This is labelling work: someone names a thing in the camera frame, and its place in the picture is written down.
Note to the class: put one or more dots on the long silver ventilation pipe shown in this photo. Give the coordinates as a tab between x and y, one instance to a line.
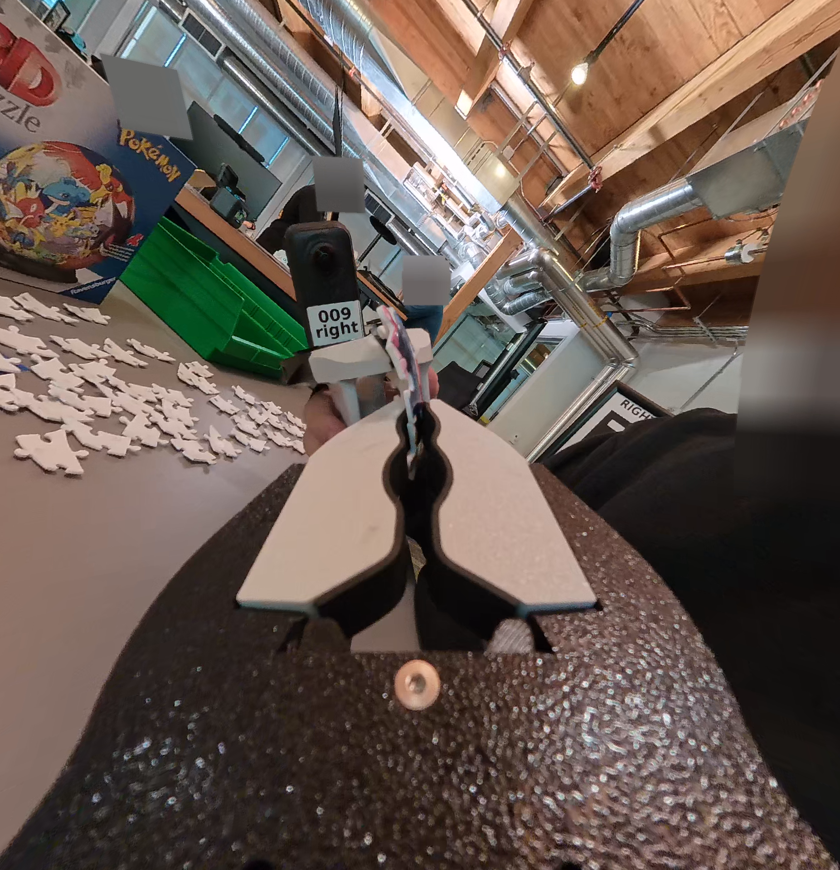
576	306

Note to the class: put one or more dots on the wooden support post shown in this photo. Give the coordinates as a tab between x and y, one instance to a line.
481	282

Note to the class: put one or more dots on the stacked green plastic bins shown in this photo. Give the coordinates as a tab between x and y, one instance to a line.
202	299

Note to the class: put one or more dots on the black desk device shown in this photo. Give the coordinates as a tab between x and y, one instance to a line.
228	197

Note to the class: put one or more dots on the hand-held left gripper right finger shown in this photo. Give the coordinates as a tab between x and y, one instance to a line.
508	530

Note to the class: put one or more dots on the silver elbow duct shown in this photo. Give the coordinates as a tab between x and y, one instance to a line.
637	224

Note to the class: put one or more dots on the black wall monitor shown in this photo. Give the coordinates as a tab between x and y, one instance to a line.
229	149

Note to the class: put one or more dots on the blue puzzle ball box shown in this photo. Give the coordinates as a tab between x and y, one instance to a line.
52	183

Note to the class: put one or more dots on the ceiling light bulb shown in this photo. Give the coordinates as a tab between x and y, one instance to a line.
579	71

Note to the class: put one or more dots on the black round stand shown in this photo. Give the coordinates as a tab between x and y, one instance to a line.
382	228

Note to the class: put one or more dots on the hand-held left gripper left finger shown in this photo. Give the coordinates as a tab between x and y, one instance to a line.
324	530

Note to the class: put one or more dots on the wooden background desk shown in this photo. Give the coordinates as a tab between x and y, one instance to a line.
256	248

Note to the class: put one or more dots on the copper pipe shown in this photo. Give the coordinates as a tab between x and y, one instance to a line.
712	272

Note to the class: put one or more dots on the glass partition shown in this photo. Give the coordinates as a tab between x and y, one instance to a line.
515	367

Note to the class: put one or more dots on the person's black sweater torso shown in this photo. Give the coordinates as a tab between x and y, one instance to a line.
787	646

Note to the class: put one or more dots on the black and white sign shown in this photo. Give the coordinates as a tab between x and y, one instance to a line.
627	411

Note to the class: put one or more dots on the person's right forearm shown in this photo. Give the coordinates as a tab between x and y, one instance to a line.
637	462

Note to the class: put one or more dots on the person's right hand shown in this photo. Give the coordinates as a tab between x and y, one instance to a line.
324	425

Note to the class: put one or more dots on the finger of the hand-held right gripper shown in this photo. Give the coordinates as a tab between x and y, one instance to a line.
421	346
345	367

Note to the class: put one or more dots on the black chair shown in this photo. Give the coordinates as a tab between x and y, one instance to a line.
471	401

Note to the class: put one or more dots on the rectangular metal duct box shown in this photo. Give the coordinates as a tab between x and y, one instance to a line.
753	163

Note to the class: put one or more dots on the pile of white puzzle pieces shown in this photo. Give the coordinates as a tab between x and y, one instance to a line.
120	408

